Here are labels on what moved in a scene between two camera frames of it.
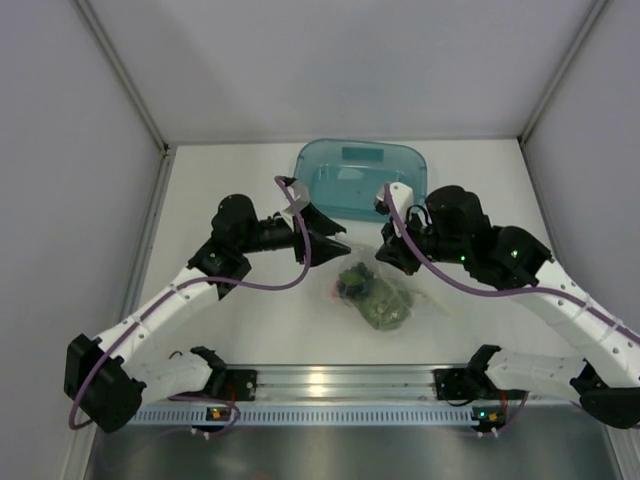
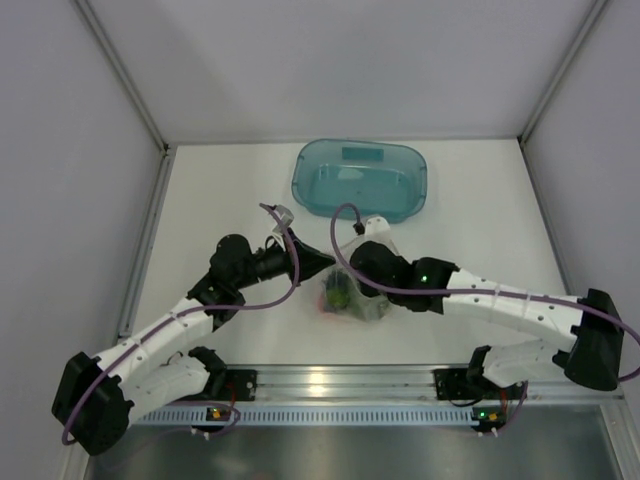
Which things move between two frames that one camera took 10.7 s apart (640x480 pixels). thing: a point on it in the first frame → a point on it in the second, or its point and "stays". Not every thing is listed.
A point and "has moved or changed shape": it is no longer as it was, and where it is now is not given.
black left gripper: (322, 249) → (312, 262)
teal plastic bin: (344, 176) stays
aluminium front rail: (355, 383) stays
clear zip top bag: (371, 285) has moved or changed shape
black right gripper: (396, 255) → (369, 289)
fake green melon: (386, 305) → (338, 297)
